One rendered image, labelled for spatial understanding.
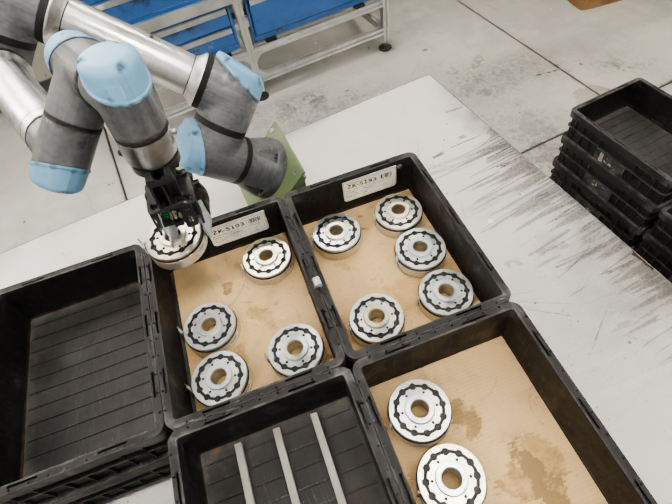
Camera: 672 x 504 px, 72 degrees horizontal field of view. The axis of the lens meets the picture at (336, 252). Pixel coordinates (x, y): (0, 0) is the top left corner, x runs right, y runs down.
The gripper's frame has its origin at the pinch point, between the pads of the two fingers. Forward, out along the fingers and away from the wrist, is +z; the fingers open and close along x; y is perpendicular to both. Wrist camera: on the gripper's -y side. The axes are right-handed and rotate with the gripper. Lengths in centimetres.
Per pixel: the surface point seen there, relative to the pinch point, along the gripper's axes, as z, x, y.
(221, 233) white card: 10.8, 4.1, -7.3
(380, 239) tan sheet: 15.2, 35.8, 3.8
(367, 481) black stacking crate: 17, 15, 47
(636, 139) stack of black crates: 43, 140, -22
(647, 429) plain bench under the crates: 26, 67, 55
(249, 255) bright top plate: 14.1, 8.3, -1.9
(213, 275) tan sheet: 17.4, -0.3, -2.4
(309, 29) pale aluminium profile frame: 66, 75, -181
